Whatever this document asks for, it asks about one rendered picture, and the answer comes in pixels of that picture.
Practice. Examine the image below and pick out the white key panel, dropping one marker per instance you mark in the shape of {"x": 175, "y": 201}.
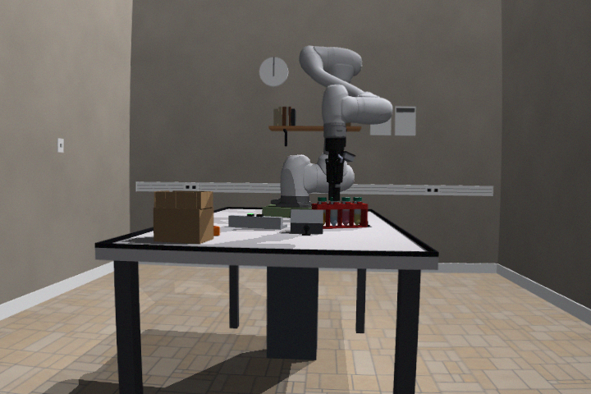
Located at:
{"x": 306, "y": 221}

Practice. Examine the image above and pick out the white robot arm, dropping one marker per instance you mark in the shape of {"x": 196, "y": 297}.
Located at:
{"x": 340, "y": 105}

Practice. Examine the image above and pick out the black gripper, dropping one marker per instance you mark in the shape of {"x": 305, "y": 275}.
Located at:
{"x": 334, "y": 166}

